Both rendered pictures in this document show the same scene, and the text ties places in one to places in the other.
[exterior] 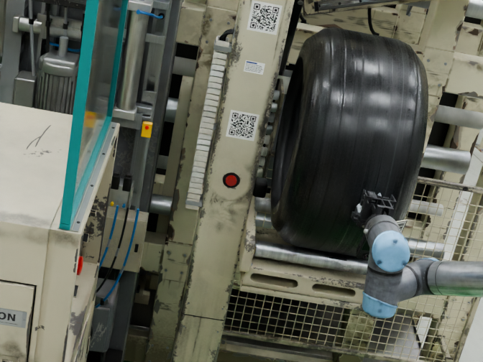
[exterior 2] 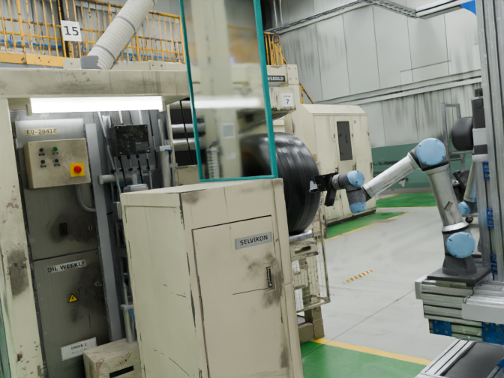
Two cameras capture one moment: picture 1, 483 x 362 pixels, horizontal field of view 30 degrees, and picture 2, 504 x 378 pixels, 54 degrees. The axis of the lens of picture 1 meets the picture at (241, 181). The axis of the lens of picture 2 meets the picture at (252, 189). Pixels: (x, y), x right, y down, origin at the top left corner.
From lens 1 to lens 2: 1.38 m
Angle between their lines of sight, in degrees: 35
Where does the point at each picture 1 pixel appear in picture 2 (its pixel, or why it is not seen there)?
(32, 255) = (266, 197)
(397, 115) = (302, 149)
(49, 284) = (277, 211)
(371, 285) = (355, 197)
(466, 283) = (385, 181)
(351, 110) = (286, 152)
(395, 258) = (361, 178)
